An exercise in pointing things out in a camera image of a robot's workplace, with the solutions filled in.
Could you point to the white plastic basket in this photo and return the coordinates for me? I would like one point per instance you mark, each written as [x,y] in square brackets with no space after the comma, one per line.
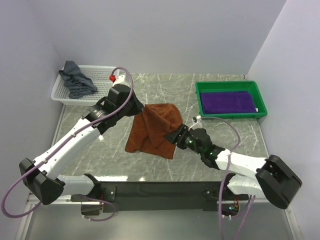
[100,78]

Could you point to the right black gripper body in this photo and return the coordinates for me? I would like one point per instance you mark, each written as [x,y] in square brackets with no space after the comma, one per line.
[186,141]

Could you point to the grey towel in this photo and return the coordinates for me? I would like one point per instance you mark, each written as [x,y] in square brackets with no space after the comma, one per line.
[76,82]

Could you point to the aluminium frame rail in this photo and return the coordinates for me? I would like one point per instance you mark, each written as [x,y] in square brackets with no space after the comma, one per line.
[62,220]

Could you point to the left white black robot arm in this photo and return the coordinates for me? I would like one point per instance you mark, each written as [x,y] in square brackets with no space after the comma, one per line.
[46,181]

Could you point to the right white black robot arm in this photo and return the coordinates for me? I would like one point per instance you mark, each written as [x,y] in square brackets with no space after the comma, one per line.
[269,178]

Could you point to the black base beam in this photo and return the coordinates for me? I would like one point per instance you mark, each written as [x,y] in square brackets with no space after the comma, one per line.
[154,196]

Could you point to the orange brown towel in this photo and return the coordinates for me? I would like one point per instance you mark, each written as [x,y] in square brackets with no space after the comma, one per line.
[149,128]

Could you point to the green plastic tray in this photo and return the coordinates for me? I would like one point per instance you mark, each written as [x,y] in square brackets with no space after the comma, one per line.
[245,85]

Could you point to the purple towel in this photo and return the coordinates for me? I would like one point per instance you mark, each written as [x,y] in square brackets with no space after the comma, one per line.
[227,102]

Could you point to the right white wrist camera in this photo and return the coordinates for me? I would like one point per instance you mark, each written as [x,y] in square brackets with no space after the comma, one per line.
[196,122]

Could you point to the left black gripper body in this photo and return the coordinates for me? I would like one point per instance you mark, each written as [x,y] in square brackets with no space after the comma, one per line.
[132,109]

